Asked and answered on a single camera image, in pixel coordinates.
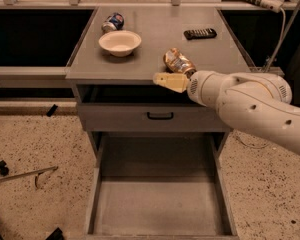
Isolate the crushed orange soda can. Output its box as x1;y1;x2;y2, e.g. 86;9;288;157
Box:
163;48;196;78

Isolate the small black block on floor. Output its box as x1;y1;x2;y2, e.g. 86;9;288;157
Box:
46;104;58;117

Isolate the closed drawer with black handle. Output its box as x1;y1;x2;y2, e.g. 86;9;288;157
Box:
77;103;231;132

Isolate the open grey bottom drawer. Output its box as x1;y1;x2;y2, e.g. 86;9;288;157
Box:
84;133;240;240

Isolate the black object at left edge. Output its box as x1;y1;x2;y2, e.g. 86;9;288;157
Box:
0;160;9;176

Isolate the black object at bottom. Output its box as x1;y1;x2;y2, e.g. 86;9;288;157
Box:
45;228;64;240

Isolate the metal rod on floor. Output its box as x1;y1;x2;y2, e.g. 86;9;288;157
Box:
0;166;58;183

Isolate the blue pepsi can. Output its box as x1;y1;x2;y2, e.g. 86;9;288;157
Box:
101;12;124;33

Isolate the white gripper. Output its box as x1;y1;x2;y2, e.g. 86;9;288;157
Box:
153;71;227;109

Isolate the black remote control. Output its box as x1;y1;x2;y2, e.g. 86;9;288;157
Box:
184;28;217;40

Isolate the white bowl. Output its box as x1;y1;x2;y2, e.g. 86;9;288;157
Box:
98;30;142;57

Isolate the grey drawer cabinet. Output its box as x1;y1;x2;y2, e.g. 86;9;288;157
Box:
66;4;250;151

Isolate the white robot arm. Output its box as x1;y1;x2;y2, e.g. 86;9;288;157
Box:
153;71;300;155

